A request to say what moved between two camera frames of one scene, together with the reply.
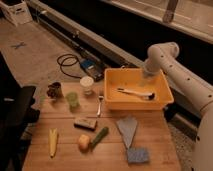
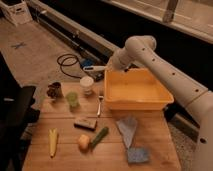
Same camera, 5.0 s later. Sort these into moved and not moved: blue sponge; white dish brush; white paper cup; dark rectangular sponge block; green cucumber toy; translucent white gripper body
Moved: translucent white gripper body; white dish brush
Not moved: green cucumber toy; white paper cup; dark rectangular sponge block; blue sponge
